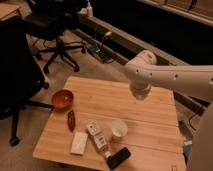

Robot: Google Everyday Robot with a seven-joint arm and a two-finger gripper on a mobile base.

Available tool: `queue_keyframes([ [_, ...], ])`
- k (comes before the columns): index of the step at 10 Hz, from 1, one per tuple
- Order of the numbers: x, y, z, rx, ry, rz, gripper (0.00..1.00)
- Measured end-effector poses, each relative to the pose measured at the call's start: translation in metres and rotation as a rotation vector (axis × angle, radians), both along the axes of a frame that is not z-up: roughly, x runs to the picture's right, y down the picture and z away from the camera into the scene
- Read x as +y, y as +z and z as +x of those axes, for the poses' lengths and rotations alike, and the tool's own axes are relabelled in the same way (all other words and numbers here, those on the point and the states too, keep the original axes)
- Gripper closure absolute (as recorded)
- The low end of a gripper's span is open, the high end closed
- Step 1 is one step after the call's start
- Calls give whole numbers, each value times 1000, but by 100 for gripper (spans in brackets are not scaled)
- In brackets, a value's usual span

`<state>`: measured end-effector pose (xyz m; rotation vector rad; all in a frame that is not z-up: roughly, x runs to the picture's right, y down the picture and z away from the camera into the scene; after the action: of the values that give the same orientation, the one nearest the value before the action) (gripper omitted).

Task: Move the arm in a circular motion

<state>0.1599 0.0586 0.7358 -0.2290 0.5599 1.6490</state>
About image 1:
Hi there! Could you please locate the black office chair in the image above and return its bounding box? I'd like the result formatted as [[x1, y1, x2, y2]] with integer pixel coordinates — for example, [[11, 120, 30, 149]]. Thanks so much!
[[0, 16, 53, 146], [23, 0, 87, 74]]

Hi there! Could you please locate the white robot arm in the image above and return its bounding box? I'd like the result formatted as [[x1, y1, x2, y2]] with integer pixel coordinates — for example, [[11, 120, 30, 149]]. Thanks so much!
[[124, 50, 213, 171]]

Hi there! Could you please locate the power strip with cables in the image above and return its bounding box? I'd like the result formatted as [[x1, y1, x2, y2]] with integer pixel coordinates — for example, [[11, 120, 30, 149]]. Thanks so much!
[[87, 31, 117, 64]]

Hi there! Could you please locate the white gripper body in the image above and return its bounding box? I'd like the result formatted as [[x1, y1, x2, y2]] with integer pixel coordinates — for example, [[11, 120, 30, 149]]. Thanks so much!
[[130, 82, 151, 100]]

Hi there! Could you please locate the white spray bottle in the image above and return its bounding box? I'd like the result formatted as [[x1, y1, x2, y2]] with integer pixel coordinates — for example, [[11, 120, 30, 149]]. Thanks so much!
[[87, 1, 93, 17]]

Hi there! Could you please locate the red oblong object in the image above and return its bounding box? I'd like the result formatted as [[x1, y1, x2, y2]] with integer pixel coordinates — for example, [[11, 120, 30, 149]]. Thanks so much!
[[68, 110, 75, 132]]

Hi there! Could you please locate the white paper cup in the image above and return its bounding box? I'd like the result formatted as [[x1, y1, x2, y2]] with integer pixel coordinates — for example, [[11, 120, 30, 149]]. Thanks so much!
[[110, 119, 128, 141]]

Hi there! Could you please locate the white rectangular box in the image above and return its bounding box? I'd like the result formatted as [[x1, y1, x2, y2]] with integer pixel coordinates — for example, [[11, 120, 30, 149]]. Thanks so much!
[[71, 132, 88, 155]]

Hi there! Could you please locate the black phone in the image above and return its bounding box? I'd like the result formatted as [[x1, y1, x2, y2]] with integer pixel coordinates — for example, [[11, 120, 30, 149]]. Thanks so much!
[[106, 147, 131, 169]]

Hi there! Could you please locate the black office chair back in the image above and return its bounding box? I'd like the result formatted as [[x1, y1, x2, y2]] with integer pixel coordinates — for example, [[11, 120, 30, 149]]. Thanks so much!
[[23, 0, 87, 74]]

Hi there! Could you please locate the red bowl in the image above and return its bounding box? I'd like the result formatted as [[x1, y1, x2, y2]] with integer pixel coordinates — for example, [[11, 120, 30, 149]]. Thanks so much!
[[51, 89, 74, 109]]

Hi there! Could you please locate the black office chair left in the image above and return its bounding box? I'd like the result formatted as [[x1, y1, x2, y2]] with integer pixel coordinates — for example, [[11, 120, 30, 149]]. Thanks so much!
[[0, 16, 53, 146]]

